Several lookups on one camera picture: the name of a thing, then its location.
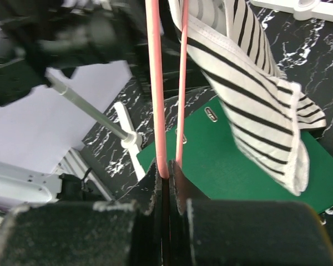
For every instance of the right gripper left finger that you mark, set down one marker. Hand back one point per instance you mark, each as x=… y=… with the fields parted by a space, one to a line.
x=121 y=232

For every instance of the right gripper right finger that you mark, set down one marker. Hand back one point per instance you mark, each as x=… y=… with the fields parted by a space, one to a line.
x=205 y=231

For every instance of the striped black white tank top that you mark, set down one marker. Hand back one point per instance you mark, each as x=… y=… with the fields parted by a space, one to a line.
x=266 y=112

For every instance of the pink wire hanger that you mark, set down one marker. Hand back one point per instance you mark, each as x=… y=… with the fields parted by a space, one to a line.
x=156 y=78

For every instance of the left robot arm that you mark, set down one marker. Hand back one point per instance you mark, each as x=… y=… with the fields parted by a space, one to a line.
x=57 y=59

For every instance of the green ring binder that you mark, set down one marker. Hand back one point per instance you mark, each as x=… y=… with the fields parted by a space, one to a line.
x=212 y=161

